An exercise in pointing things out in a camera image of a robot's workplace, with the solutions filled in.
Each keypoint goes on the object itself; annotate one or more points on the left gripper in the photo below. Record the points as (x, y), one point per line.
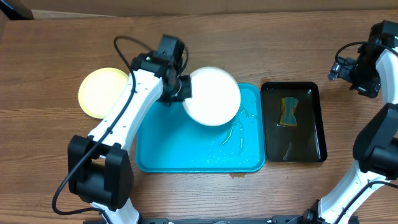
(188, 93)

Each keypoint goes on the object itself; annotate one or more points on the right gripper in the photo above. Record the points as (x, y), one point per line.
(337, 69)

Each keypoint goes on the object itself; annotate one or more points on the white plate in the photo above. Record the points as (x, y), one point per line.
(215, 99)

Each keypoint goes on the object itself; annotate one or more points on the yellow plate with stain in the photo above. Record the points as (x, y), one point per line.
(100, 90)

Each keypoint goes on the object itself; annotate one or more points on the green yellow sponge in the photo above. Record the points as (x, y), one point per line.
(288, 107)

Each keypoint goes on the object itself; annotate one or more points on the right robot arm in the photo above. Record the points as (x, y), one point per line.
(374, 149)

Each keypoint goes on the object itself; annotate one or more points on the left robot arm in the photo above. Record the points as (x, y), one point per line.
(99, 167)

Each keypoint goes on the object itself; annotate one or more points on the blue plastic tray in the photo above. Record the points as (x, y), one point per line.
(169, 141)

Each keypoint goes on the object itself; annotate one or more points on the black water tray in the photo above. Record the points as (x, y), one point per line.
(303, 143)

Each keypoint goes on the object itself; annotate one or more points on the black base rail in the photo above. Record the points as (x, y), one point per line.
(274, 220)

